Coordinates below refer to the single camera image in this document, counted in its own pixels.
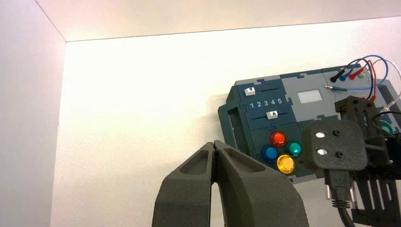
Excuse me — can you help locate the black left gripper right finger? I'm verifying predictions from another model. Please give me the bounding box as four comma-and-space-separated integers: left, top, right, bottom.
214, 140, 309, 227

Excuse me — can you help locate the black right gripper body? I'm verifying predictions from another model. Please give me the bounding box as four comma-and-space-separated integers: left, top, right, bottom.
334, 95, 401, 168

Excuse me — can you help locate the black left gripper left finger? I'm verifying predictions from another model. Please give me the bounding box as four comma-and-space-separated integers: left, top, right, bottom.
152, 141, 217, 227

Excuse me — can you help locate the yellow round push button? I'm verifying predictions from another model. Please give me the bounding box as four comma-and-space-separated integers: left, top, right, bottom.
276, 154, 296, 175

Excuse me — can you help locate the blue round push button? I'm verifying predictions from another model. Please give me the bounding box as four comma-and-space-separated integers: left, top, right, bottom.
262, 146, 279, 163

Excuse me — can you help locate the green round push button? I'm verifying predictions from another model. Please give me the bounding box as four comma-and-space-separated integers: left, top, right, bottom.
287, 141, 302, 157

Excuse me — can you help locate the red round push button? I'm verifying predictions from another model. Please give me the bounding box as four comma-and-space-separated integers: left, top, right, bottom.
270, 131, 287, 148

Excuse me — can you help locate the green rotary knob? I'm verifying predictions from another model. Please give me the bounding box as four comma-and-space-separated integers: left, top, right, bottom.
380, 120, 395, 135

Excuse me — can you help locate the small white display window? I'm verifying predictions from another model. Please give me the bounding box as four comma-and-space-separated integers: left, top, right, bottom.
297, 90, 323, 105

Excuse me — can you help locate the grey and teal control box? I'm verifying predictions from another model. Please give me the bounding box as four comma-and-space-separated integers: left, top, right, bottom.
218, 64, 401, 184

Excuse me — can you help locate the white jumper cable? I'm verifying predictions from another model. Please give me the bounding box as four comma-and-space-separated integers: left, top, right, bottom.
357, 59, 401, 112

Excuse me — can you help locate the red jumper cable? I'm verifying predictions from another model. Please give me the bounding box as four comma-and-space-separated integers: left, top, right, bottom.
348, 59, 377, 102

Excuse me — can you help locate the black jumper cable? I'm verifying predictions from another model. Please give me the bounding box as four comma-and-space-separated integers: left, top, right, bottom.
330, 58, 376, 99

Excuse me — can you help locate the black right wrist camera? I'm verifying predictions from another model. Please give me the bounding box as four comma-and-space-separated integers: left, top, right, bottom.
301, 120, 369, 172

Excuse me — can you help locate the black camera usb cable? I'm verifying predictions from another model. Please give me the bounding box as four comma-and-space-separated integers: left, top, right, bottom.
324, 169, 357, 227

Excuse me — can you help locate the black slotted camera mount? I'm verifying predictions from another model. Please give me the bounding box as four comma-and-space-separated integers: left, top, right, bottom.
350, 168, 401, 227

